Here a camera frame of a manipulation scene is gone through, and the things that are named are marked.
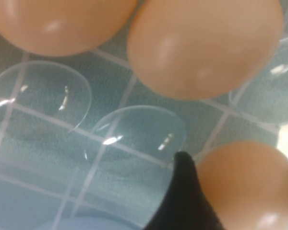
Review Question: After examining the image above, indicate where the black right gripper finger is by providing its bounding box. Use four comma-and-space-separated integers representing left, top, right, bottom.
144, 151, 225, 230

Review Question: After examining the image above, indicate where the beige egg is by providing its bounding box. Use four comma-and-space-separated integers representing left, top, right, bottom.
0, 0, 139, 57
126, 0, 285, 100
195, 140, 288, 230

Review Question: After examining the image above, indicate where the clear plastic egg box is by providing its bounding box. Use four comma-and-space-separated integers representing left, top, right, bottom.
0, 0, 288, 230

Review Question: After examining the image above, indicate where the clear plastic egg tray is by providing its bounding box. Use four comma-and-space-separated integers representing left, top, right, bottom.
0, 23, 288, 230

